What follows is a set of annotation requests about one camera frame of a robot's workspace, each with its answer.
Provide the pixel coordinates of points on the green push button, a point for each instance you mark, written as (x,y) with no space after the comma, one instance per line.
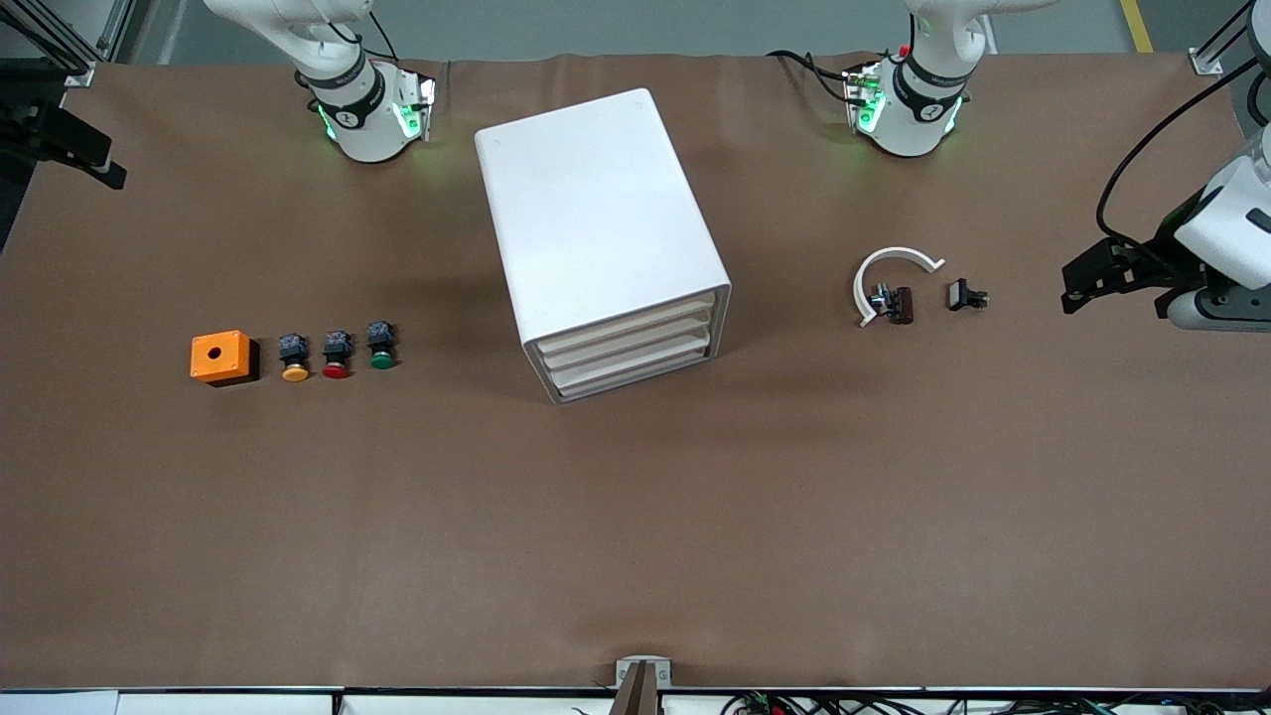
(382,362)

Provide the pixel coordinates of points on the white lowest drawer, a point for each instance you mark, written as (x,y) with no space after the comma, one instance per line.
(635,370)

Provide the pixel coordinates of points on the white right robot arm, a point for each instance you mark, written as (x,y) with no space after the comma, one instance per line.
(362,129)

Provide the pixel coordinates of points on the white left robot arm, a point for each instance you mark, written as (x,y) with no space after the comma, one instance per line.
(909,129)

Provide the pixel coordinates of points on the yellow push button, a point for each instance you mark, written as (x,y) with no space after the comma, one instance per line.
(295,373)

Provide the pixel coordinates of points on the red push button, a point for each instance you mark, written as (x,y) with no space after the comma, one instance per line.
(336,370)

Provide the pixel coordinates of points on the white middle drawer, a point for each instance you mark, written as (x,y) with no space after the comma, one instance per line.
(631,348)

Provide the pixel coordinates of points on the white highest drawer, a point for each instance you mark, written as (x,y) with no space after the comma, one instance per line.
(626,325)

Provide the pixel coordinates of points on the white drawer cabinet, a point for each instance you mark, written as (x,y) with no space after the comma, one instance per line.
(596,199)

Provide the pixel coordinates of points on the small black contact block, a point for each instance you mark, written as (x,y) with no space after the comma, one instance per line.
(959,294)

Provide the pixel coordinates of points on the dark brown small component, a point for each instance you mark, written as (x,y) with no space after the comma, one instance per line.
(902,305)

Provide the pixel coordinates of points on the white curved plastic piece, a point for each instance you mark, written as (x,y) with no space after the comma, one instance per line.
(899,251)

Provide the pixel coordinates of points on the brown table mat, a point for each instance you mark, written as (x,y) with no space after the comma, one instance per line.
(635,576)

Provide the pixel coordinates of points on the grey metal table clamp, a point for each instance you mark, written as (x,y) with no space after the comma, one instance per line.
(626,670)

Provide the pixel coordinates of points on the aluminium frame profile with bracket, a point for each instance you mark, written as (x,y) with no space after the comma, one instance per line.
(1208,66)

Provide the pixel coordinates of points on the orange button enclosure box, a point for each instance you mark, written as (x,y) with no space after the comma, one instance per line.
(233,362)

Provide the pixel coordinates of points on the brown tapered post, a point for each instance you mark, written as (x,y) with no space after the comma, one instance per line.
(637,695)

